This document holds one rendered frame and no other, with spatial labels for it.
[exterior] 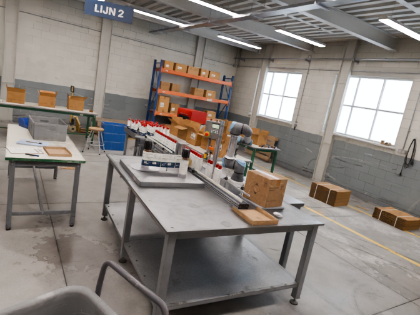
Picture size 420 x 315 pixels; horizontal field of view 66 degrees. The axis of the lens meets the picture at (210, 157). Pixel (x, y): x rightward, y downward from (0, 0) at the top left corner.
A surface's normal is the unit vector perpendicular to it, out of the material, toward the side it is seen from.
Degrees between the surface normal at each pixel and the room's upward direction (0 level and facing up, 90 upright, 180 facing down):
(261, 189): 90
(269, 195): 90
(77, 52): 90
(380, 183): 90
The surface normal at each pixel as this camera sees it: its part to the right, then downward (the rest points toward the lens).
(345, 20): 0.50, 0.25
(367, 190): -0.85, -0.05
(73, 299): 0.22, 0.18
